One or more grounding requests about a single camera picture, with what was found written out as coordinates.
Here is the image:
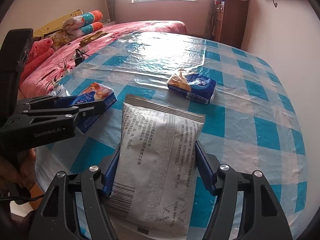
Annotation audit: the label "blue Vinda tissue pack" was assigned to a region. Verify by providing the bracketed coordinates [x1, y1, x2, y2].
[57, 79, 117, 134]

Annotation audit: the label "pink bedspread bed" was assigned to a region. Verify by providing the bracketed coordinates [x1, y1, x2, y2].
[19, 21, 188, 98]

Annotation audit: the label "rolled floral quilt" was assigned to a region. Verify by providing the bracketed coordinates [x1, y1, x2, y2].
[62, 10, 103, 40]

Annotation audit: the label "left hand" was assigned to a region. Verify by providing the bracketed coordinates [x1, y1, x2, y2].
[1, 148, 36, 195]

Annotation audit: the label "pink folded pillows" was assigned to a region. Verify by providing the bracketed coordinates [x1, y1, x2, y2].
[20, 38, 54, 83]

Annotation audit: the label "black charger adapter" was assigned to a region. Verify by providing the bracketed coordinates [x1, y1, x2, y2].
[74, 49, 85, 66]

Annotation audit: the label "olive crumpled cloth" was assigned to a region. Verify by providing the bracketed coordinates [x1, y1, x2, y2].
[79, 31, 108, 47]

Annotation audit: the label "blue checked plastic tablecloth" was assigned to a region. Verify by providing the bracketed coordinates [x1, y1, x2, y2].
[36, 32, 307, 238]

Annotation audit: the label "brown wooden cabinet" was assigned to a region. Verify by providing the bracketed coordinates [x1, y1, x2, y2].
[213, 0, 249, 49]

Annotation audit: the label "silver white foil bag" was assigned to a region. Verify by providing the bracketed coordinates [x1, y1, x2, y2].
[105, 94, 205, 239]

